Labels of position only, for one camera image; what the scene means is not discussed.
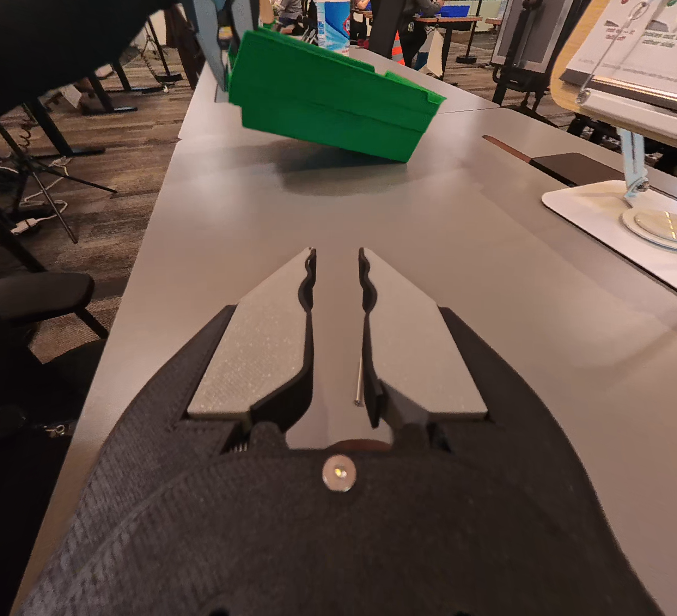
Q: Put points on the black floor lamp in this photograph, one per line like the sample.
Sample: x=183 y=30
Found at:
x=467 y=59

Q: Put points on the person's black clothing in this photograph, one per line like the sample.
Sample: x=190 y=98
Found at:
x=31 y=468

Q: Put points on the orange traffic cone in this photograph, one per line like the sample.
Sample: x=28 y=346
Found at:
x=397 y=47

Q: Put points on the metal belt clip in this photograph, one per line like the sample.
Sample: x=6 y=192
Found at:
x=58 y=430

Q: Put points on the black office chair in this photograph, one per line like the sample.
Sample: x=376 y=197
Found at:
x=37 y=296

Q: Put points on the metal screw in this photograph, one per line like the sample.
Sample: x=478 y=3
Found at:
x=358 y=380

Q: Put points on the black flat pad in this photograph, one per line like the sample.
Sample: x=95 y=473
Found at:
x=576 y=167

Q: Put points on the white floor sign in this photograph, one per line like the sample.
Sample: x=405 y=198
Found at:
x=431 y=52

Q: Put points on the printed instruction sheet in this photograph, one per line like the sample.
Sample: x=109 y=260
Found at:
x=624 y=18

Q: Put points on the small blue bin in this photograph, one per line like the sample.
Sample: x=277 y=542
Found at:
x=455 y=10

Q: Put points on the person's left forearm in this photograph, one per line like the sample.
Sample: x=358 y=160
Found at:
x=69 y=13

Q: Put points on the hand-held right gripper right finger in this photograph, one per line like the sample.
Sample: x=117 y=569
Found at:
x=423 y=357

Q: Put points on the white wipes canister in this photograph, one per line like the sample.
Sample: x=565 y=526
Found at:
x=333 y=18

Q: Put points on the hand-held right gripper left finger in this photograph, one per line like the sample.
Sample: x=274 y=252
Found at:
x=254 y=357

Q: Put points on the grey panel on black stand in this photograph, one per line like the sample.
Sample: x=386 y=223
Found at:
x=550 y=2

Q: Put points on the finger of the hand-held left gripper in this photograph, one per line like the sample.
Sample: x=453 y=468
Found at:
x=206 y=29
x=243 y=15

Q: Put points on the green plastic bin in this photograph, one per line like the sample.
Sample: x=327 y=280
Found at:
x=328 y=97

